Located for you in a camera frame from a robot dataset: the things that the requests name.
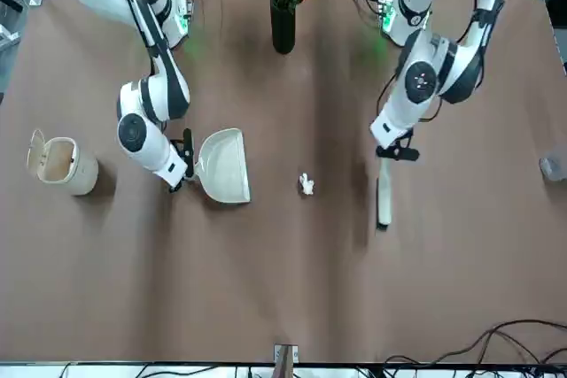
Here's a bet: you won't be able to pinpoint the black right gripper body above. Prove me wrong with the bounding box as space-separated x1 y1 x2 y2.
170 128 195 158

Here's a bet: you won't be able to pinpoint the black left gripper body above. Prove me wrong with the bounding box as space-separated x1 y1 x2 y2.
396 129 421 161

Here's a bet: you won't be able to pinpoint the pale plastic dustpan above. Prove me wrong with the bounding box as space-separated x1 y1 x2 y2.
190 127 252 205

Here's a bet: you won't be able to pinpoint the white brush black bristles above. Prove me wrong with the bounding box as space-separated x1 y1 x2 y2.
375 157 394 231

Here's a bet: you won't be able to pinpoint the small beige bin with lid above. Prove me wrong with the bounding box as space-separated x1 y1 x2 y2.
26 128 100 197

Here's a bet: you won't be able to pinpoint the clear bottle blue cap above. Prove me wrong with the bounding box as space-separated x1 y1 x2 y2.
539 145 567 183

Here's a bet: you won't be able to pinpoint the black vase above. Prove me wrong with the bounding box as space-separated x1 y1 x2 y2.
269 0 297 55

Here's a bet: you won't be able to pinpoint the aluminium frame post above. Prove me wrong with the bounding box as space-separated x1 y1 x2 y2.
273 343 299 378

